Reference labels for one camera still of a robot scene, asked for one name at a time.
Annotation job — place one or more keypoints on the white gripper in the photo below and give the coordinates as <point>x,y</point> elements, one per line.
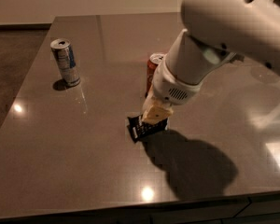
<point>170,85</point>

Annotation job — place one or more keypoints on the black rxbar chocolate wrapper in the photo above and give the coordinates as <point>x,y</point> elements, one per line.
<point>139,129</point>

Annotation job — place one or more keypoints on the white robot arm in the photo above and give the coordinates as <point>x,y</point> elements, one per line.
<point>215,32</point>

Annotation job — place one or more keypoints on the red coke can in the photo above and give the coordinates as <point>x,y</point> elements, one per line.
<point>152,63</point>

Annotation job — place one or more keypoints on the silver blue energy drink can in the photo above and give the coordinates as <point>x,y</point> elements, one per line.
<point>64,57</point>

